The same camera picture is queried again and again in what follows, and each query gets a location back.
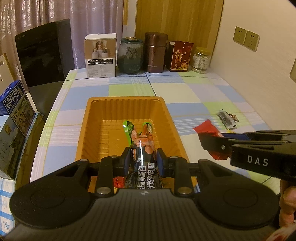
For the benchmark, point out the clear plastic nut jar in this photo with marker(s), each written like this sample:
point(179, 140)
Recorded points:
point(201, 61)

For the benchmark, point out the yellow wooden panel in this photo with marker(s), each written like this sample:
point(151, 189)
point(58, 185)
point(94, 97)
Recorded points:
point(180, 18)

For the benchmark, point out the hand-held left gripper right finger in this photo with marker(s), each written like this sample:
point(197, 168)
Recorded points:
point(160, 164)

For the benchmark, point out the beige network wall plate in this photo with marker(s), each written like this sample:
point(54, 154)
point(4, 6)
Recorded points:
point(293, 74)

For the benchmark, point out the red gift box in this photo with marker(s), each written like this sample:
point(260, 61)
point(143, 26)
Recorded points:
point(181, 56)

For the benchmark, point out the green glass jar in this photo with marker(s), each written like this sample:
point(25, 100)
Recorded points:
point(130, 56)

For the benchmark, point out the person's right forearm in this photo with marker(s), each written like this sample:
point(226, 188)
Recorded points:
point(283, 235)

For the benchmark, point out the brown metal canister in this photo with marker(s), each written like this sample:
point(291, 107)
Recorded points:
point(156, 53)

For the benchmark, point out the white product box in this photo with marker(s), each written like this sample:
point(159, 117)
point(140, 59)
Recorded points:
point(100, 55)

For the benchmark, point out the blue cartoon print box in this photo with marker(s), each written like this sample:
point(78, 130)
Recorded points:
point(13, 150)

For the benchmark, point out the grey snack packet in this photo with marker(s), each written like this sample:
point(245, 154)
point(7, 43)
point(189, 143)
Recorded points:
point(226, 119)

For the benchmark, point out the red white patterned candy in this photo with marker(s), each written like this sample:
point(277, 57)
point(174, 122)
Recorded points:
point(234, 117)

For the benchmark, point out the red candy packet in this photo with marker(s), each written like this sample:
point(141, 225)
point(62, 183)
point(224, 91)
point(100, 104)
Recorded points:
point(205, 127)
point(119, 182)

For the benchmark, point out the person's right hand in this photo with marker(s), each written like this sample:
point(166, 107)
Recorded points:
point(288, 201)

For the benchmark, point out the green sausage packet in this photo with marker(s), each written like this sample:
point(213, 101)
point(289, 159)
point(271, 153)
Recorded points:
point(141, 148)

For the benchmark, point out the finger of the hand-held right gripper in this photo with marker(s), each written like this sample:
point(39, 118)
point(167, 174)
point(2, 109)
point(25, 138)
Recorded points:
point(215, 142)
point(240, 135)

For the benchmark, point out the black monitor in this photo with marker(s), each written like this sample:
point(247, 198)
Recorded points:
point(44, 53)

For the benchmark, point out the white carved chair back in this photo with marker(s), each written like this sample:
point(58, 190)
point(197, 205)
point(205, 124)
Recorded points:
point(5, 74)

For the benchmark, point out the beige wall socket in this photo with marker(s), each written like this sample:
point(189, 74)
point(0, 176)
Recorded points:
point(251, 40)
point(239, 36)

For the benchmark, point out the orange plastic tray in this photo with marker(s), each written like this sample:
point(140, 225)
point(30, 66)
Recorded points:
point(104, 129)

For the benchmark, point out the pale patterned curtain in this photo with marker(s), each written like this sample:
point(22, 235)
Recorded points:
point(92, 16)

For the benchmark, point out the dark side table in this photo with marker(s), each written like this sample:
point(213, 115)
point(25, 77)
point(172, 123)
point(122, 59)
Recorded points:
point(46, 99)

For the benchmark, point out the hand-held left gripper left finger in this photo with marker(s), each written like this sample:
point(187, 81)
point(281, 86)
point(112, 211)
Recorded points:
point(126, 162)

